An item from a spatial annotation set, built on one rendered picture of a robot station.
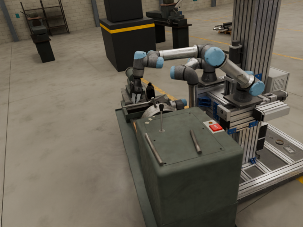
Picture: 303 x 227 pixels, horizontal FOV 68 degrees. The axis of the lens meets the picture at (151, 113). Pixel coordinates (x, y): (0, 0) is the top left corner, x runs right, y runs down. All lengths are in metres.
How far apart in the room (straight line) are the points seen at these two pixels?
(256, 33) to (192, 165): 1.27
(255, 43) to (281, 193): 1.62
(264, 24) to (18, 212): 3.07
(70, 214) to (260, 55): 2.45
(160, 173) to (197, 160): 0.20
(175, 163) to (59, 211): 1.92
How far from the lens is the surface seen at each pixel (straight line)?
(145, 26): 6.44
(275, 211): 2.71
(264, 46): 2.16
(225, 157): 1.23
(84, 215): 2.72
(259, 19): 2.05
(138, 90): 1.45
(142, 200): 1.95
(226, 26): 10.07
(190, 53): 1.65
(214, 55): 1.54
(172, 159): 1.19
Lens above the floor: 2.05
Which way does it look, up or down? 30 degrees down
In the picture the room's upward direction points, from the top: 6 degrees counter-clockwise
